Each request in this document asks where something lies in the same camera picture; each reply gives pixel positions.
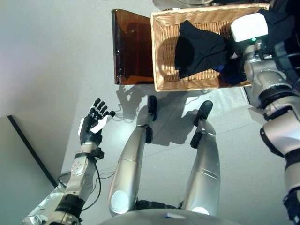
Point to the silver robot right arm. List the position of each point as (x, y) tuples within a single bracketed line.
[(276, 117)]

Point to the grey board with black edge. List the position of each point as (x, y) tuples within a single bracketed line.
[(18, 168)]

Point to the grey robot torso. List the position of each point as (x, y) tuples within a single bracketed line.
[(168, 218)]

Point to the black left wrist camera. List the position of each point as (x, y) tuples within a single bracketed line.
[(98, 154)]

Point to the black garment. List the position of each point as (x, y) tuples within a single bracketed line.
[(236, 68), (199, 51)]

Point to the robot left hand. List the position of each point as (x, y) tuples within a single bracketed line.
[(90, 131)]

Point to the rectangular wicker laundry basket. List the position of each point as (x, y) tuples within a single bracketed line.
[(164, 47)]

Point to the dark blue garment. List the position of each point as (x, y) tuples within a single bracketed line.
[(220, 68)]

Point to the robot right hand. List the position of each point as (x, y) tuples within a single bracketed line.
[(248, 28)]

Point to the silver robot right leg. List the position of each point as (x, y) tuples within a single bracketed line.
[(204, 168)]

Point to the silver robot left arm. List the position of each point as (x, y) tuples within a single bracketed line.
[(79, 173)]

